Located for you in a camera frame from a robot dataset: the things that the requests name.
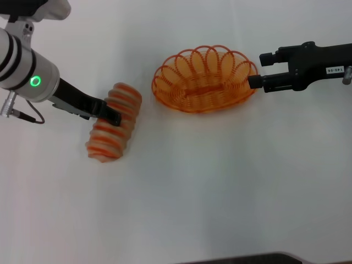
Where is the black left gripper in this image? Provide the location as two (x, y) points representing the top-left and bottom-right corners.
(51, 78), (123, 128)

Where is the silver right cable connector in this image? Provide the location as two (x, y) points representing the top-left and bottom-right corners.
(342, 65), (352, 85)

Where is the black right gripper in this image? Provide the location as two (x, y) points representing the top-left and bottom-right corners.
(247, 41), (352, 94)

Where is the orange striped bread roll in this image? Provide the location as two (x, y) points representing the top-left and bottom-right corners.
(86, 82), (143, 164)

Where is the orange woven plastic basket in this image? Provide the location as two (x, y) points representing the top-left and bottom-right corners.
(150, 43), (261, 114)

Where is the thin dark cable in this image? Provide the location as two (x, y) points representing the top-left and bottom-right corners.
(12, 98), (46, 124)

